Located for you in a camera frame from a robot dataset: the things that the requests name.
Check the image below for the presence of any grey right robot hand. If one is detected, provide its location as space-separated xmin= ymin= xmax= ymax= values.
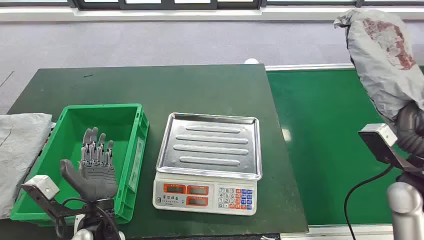
xmin=395 ymin=101 xmax=424 ymax=157

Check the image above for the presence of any black left camera mount bracket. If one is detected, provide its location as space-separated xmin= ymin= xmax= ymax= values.
xmin=20 ymin=183 xmax=100 ymax=221

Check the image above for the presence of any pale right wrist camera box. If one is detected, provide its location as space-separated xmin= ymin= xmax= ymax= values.
xmin=358 ymin=123 xmax=398 ymax=148

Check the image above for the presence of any white electronic scale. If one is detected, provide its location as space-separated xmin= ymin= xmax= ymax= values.
xmin=152 ymin=112 xmax=263 ymax=217

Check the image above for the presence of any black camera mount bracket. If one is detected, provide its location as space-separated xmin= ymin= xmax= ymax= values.
xmin=357 ymin=130 xmax=424 ymax=173
xmin=20 ymin=183 xmax=100 ymax=221

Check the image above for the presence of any green plastic crate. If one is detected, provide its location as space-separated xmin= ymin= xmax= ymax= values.
xmin=9 ymin=103 xmax=150 ymax=226

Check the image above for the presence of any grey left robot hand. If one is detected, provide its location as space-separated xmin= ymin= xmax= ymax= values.
xmin=59 ymin=126 xmax=119 ymax=203

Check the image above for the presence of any steel scale tray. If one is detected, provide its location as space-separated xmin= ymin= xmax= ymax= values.
xmin=155 ymin=112 xmax=263 ymax=181

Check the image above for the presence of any white crate label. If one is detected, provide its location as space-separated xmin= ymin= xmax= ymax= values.
xmin=128 ymin=136 xmax=146 ymax=192

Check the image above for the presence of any aluminium conveyor frame rail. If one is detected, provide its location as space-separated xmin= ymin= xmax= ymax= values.
xmin=279 ymin=224 xmax=395 ymax=240
xmin=264 ymin=62 xmax=356 ymax=72

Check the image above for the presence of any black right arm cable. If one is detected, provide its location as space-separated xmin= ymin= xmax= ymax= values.
xmin=343 ymin=163 xmax=394 ymax=240

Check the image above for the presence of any black right camera mount bracket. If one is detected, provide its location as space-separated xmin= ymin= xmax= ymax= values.
xmin=357 ymin=130 xmax=424 ymax=173

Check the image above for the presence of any plain grey parcel bag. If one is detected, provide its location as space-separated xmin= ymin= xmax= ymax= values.
xmin=0 ymin=113 xmax=53 ymax=220

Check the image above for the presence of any green conveyor belt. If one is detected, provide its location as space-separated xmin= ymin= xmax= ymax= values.
xmin=266 ymin=66 xmax=424 ymax=227

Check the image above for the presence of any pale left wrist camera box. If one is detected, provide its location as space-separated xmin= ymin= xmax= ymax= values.
xmin=23 ymin=174 xmax=61 ymax=201

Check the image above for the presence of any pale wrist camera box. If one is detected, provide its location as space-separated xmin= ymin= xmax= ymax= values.
xmin=23 ymin=174 xmax=61 ymax=201
xmin=358 ymin=123 xmax=398 ymax=148

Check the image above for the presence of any black window frame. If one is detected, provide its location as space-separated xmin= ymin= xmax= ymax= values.
xmin=0 ymin=0 xmax=424 ymax=11

